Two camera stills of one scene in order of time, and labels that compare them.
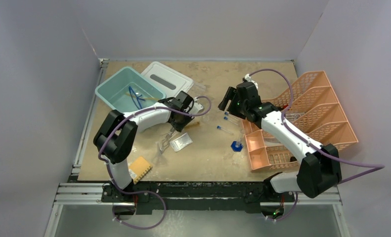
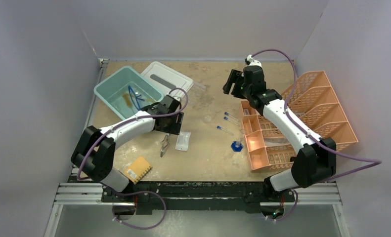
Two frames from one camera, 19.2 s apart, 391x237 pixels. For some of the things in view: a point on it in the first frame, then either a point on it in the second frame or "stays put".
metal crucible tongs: (165, 141) stays put
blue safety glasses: (136, 98) stays put
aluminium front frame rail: (72, 194) stays put
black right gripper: (233, 95) to (235, 78)
